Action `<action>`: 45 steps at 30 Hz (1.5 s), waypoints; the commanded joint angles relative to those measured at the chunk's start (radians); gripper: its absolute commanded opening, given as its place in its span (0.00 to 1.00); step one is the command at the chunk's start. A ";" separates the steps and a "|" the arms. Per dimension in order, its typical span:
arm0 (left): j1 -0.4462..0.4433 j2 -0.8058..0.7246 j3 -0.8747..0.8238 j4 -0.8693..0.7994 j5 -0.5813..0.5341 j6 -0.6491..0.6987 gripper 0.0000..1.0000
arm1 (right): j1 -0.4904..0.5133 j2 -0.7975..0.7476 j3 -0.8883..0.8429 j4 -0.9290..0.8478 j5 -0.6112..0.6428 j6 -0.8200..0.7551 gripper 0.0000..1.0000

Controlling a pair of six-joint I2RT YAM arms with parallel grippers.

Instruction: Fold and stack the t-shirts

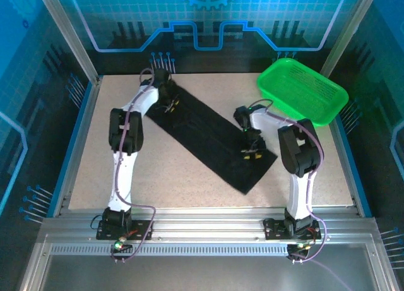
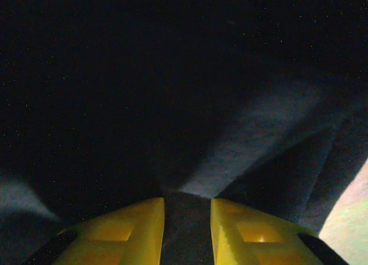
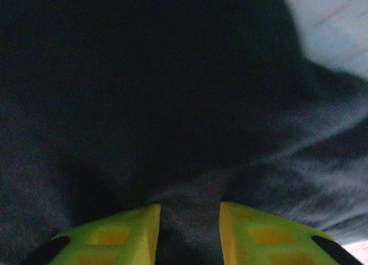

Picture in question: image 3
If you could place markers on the black t-shirt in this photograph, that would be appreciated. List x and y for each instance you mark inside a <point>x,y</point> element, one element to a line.
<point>143,75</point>

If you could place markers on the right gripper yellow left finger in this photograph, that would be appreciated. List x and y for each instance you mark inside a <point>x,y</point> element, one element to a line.
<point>115,239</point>

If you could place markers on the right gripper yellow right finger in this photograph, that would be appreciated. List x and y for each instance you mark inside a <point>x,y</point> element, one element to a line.
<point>267,239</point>

